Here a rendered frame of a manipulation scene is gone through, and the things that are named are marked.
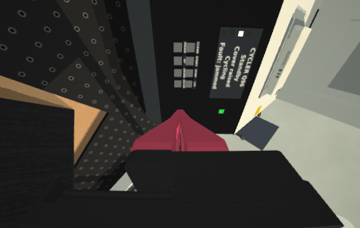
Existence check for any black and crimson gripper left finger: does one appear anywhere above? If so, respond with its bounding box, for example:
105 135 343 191
130 109 180 152

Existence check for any cream benchtop instrument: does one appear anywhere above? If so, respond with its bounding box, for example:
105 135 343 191
126 0 360 134

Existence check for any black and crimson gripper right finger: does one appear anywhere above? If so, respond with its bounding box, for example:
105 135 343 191
180 109 229 152

